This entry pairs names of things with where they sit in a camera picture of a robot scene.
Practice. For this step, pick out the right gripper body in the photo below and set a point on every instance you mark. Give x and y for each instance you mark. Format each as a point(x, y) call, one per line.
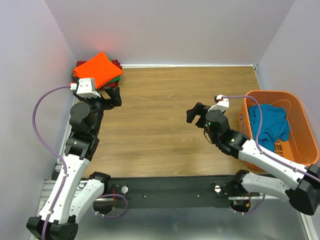
point(200, 115)

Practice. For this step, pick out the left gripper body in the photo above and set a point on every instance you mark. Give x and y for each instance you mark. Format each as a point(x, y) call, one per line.
point(110, 100)

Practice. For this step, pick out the blue t-shirt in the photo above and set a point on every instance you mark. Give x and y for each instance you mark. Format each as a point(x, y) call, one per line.
point(275, 125)

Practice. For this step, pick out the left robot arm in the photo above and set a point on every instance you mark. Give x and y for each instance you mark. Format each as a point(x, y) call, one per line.
point(60, 216)

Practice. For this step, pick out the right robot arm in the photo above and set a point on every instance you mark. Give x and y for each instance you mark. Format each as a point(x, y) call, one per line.
point(290, 181)

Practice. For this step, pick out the dark red folded t-shirt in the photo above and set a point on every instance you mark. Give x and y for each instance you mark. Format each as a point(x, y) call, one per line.
point(102, 71)

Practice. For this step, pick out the green folded t-shirt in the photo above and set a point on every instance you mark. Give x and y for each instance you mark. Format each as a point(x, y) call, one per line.
point(117, 63)

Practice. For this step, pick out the orange folded t-shirt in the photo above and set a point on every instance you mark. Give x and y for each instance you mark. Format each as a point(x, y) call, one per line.
point(99, 56)

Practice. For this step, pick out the orange plastic basket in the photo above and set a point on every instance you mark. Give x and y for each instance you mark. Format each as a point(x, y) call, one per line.
point(301, 146)

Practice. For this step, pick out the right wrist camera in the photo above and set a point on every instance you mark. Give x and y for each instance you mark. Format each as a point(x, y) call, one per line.
point(222, 103)

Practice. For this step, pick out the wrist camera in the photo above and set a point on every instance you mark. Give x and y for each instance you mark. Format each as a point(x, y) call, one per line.
point(85, 88)
point(222, 103)

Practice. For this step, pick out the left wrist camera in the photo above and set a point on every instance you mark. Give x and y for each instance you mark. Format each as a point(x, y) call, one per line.
point(85, 88)

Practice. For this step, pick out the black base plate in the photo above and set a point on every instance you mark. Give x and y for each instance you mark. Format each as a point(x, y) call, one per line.
point(217, 191)

